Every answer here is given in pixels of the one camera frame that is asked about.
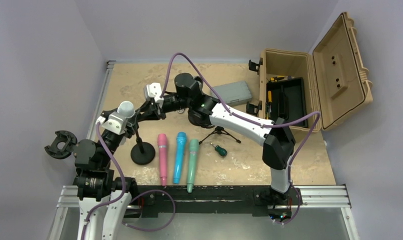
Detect white microphone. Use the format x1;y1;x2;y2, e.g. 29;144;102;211
117;101;135;118

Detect pink microphone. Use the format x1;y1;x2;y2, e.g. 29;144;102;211
157;133;168;187

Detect black round-base back stand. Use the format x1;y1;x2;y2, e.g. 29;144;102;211
130;124;156;166

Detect blue microphone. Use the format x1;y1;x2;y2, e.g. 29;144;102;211
172;131;187;184

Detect mint green microphone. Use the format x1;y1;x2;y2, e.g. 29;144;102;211
187;139;200;193

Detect black tripod shock-mount stand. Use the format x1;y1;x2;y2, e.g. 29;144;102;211
198;126;242;145

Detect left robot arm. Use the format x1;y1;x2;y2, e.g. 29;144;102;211
73;129;139;240

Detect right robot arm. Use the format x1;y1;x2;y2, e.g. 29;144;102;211
141;73;296;204

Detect green stubby screwdriver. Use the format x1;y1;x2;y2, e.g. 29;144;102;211
211;143;228;157

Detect grey plastic tool case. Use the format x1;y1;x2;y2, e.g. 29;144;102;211
213;81;253;107

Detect yellow screwdriver in tray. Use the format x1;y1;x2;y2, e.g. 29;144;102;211
267;90;273;114

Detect black toolbox tray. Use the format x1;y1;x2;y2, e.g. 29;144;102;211
265;77;307;122

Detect tan hard toolbox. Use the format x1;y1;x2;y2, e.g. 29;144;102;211
248;12;373;141

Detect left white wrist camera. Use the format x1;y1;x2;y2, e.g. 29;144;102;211
95;111;128;135

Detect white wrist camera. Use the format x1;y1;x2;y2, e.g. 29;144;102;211
144;82;164;107
95;111;128;135

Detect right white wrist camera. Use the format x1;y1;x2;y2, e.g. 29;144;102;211
144;82;164;107

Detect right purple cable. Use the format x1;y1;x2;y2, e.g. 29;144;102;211
160;52;322;226

